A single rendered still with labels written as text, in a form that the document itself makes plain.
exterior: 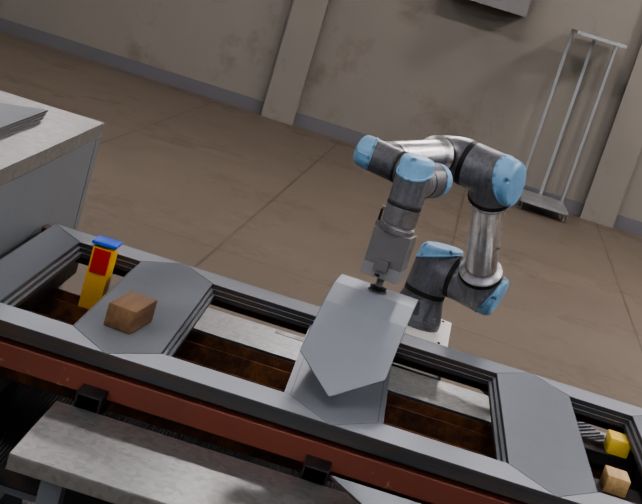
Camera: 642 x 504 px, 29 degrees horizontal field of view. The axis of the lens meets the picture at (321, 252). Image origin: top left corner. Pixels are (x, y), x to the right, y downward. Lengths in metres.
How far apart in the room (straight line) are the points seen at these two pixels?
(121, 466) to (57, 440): 0.12
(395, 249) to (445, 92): 8.72
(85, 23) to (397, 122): 3.02
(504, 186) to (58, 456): 1.36
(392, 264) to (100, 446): 0.77
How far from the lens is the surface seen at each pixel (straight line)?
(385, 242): 2.66
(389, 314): 2.63
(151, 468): 2.23
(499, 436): 2.66
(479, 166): 3.07
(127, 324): 2.53
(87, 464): 2.19
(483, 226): 3.19
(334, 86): 11.44
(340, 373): 2.48
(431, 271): 3.41
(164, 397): 2.41
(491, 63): 11.32
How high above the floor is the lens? 1.70
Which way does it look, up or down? 14 degrees down
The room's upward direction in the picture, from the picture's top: 17 degrees clockwise
